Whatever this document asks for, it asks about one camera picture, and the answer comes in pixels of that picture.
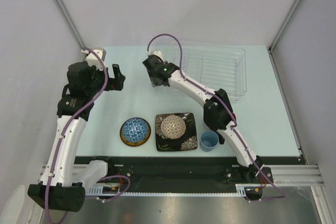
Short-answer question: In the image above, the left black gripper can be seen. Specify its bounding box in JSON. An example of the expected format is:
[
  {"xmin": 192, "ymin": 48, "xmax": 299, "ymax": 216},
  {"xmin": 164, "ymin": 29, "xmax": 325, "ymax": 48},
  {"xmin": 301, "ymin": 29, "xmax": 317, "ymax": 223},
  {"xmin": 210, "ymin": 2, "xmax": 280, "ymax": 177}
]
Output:
[{"xmin": 86, "ymin": 62, "xmax": 124, "ymax": 97}]

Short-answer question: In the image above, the clear wire dish rack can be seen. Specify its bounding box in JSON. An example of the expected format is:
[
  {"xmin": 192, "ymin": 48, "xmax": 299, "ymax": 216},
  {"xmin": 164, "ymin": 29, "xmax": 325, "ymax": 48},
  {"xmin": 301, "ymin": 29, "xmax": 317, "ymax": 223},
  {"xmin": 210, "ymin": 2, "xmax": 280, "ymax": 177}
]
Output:
[{"xmin": 162, "ymin": 41, "xmax": 247, "ymax": 103}]

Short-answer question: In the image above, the red-white patterned bowl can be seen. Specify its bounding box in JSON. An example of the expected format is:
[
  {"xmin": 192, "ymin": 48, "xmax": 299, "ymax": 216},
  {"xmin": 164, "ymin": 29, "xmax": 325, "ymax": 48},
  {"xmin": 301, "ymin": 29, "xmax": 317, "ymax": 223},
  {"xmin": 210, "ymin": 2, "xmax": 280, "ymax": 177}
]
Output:
[{"xmin": 160, "ymin": 115, "xmax": 186, "ymax": 140}]

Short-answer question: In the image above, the blue patterned bowl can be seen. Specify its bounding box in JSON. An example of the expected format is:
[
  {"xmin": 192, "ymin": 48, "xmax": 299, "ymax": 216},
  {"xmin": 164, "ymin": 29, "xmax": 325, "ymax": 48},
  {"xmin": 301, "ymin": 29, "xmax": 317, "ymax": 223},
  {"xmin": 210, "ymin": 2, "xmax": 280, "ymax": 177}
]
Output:
[{"xmin": 121, "ymin": 118, "xmax": 149, "ymax": 143}]

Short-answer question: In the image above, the yellow round plate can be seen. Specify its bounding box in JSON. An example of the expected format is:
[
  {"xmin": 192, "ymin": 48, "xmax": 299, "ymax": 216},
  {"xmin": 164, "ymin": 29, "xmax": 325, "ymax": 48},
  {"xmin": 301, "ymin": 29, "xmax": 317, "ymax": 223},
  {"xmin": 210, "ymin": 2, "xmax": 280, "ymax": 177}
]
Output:
[{"xmin": 120, "ymin": 119, "xmax": 151, "ymax": 147}]

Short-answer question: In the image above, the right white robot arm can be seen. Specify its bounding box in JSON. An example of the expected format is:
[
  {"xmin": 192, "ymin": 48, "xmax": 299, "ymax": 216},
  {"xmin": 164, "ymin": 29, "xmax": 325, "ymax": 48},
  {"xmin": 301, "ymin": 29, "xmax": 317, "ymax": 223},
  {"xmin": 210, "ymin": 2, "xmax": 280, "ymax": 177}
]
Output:
[{"xmin": 143, "ymin": 51, "xmax": 271, "ymax": 183}]

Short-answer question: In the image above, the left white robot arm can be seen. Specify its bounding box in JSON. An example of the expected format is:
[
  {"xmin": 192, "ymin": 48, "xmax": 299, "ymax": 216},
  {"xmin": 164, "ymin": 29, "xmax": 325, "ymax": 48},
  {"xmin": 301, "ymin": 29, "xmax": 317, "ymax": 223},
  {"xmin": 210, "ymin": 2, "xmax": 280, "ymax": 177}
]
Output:
[{"xmin": 27, "ymin": 61, "xmax": 125, "ymax": 212}]

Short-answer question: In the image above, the black floral square plate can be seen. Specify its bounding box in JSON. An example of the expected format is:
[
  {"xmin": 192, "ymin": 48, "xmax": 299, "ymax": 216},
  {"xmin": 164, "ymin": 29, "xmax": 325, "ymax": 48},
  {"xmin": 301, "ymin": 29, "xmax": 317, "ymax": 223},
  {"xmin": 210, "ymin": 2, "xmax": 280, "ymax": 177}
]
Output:
[{"xmin": 155, "ymin": 112, "xmax": 198, "ymax": 152}]

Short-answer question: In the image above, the red black mug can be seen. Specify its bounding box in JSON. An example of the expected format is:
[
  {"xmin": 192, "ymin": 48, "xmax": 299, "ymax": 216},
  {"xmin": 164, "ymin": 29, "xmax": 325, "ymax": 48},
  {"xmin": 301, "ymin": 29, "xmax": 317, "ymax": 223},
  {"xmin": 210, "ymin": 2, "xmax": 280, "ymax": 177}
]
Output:
[{"xmin": 215, "ymin": 113, "xmax": 236, "ymax": 145}]

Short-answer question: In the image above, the light blue cup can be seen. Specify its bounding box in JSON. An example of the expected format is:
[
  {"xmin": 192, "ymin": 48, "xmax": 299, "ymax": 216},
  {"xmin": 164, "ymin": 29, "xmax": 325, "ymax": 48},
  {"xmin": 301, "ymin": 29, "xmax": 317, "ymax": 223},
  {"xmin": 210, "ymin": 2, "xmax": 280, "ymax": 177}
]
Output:
[{"xmin": 200, "ymin": 131, "xmax": 219, "ymax": 152}]

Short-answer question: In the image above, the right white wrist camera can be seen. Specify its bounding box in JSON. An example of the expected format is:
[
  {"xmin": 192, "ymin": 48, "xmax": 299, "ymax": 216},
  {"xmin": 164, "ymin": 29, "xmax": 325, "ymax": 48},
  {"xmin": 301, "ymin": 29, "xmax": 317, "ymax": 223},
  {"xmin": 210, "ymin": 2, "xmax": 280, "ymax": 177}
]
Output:
[{"xmin": 146, "ymin": 50, "xmax": 163, "ymax": 59}]

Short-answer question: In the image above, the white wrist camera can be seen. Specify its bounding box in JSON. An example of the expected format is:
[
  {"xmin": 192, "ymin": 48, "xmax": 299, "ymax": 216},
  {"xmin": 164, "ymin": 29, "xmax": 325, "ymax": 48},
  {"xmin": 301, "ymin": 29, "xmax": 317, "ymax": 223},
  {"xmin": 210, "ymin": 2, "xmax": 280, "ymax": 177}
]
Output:
[
  {"xmin": 146, "ymin": 50, "xmax": 163, "ymax": 59},
  {"xmin": 81, "ymin": 47, "xmax": 106, "ymax": 70}
]

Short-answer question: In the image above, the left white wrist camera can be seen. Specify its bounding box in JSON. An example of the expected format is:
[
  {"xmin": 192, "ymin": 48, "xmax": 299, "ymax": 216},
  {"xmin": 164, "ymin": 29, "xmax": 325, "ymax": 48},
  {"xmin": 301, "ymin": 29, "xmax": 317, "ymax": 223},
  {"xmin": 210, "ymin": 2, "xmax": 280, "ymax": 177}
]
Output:
[{"xmin": 81, "ymin": 47, "xmax": 106, "ymax": 70}]

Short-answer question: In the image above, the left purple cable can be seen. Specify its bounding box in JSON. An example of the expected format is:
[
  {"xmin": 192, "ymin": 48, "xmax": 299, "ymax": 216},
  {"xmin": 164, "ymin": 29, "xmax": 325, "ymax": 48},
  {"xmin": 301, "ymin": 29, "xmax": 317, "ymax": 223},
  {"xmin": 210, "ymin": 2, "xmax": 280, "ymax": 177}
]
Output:
[{"xmin": 43, "ymin": 47, "xmax": 131, "ymax": 223}]

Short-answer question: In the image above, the purple cable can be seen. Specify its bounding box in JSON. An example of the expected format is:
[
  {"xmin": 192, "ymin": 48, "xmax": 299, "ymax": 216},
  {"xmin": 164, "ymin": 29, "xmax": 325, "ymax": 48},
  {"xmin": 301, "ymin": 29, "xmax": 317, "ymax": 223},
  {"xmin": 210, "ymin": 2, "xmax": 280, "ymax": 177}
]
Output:
[
  {"xmin": 146, "ymin": 33, "xmax": 287, "ymax": 199},
  {"xmin": 43, "ymin": 47, "xmax": 131, "ymax": 223}
]

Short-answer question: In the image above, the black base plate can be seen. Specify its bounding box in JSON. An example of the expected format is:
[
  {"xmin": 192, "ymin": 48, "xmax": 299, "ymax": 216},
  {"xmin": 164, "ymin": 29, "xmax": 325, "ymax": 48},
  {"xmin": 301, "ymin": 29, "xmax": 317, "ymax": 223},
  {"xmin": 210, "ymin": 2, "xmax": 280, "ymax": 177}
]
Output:
[{"xmin": 75, "ymin": 156, "xmax": 272, "ymax": 193}]

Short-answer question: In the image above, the grey cable duct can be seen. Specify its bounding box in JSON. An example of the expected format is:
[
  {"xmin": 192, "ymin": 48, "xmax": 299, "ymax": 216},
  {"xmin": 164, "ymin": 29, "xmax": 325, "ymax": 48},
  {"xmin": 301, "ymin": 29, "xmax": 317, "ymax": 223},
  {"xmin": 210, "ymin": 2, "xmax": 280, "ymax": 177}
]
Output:
[{"xmin": 86, "ymin": 183, "xmax": 261, "ymax": 198}]

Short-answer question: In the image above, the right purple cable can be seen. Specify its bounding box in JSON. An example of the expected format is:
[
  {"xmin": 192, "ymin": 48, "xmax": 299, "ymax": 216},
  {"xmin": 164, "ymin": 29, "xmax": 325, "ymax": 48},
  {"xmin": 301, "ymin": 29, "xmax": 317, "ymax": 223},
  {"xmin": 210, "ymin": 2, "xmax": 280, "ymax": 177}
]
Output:
[{"xmin": 146, "ymin": 33, "xmax": 287, "ymax": 199}]

